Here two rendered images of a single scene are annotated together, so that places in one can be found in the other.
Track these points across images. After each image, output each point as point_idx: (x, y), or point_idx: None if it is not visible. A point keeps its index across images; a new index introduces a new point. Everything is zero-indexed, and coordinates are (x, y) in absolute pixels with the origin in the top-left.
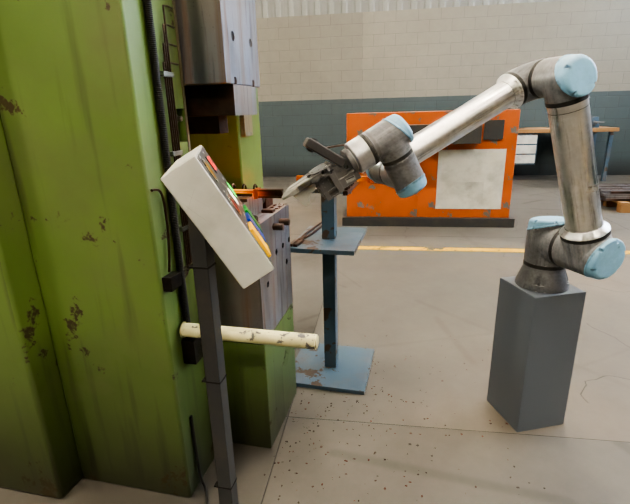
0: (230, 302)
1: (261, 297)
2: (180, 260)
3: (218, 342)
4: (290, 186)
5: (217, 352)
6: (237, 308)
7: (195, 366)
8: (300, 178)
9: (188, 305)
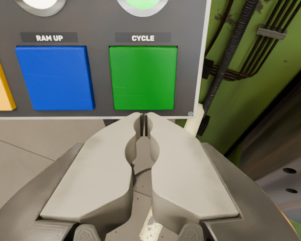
0: (258, 147)
1: (257, 180)
2: (224, 60)
3: (107, 123)
4: (175, 128)
5: (105, 125)
6: (253, 156)
7: (203, 134)
8: (228, 175)
9: (211, 100)
